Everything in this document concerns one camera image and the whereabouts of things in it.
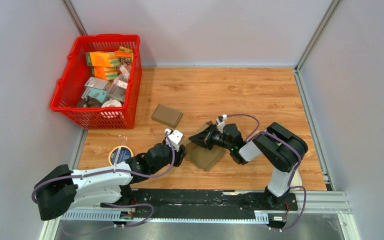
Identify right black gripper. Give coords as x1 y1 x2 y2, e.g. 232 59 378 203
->
188 124 233 151

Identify cardboard box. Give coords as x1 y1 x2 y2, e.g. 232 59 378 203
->
151 104 183 129
183 138 226 172

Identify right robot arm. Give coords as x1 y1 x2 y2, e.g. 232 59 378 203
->
188 122 309 210

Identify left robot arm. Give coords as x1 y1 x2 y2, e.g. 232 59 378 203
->
32 142 187 221

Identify teal box in basket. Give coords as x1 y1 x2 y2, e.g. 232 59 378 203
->
81 87 110 104

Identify orange green box lower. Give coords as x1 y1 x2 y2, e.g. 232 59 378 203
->
91 66 119 81

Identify orange green box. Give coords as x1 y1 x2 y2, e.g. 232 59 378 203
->
85 51 121 68
91 66 119 81

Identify orange green box upper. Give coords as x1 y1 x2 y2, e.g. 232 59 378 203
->
85 51 121 68

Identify white tape roll in basket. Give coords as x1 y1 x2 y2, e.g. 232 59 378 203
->
101 99 123 108

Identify clear packet in basket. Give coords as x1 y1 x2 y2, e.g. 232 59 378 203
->
107 75 129 104

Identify green napa cabbage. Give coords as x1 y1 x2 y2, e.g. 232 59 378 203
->
276 125 308 189

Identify grey packet in basket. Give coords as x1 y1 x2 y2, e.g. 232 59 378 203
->
84 76 111 91

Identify colourful snack packet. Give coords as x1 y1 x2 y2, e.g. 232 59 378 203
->
114 46 134 66

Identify red plastic shopping basket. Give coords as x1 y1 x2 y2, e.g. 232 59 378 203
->
49 34 142 129

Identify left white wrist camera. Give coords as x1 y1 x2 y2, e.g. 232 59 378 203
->
164 128 184 152

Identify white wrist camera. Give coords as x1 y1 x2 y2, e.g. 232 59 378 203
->
164 128 184 152
216 114 228 133

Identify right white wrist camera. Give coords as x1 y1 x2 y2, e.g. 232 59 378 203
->
216 114 228 133

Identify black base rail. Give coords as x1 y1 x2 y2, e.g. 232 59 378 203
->
59 188 299 229

